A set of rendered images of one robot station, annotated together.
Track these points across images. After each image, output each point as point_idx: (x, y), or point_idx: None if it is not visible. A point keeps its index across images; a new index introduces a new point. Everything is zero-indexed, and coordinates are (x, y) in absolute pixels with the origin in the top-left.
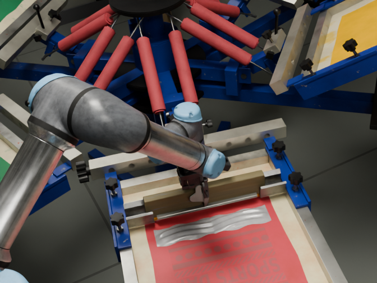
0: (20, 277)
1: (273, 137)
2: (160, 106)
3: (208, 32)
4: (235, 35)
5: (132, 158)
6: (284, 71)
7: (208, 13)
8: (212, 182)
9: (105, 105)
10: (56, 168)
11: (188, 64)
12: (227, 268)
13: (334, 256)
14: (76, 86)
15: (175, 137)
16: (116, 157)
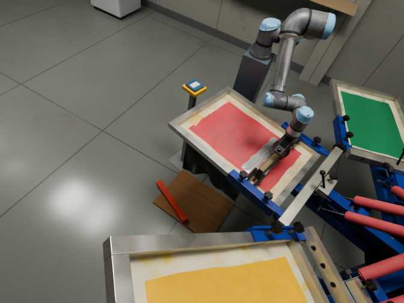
0: (271, 24)
1: (279, 214)
2: (357, 198)
3: None
4: (401, 295)
5: (327, 159)
6: (314, 239)
7: None
8: (277, 154)
9: (297, 10)
10: (351, 147)
11: (382, 226)
12: (240, 137)
13: (201, 150)
14: (317, 11)
15: (279, 61)
16: (334, 157)
